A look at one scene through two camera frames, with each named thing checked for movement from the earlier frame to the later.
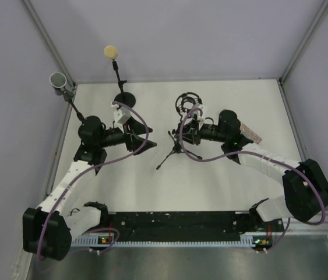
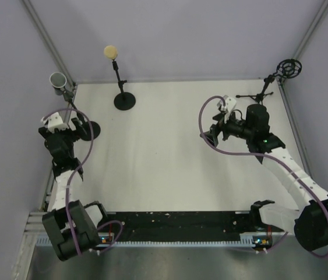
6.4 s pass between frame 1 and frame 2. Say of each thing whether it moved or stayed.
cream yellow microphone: stayed
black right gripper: moved
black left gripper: moved
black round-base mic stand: stayed
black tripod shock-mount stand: moved
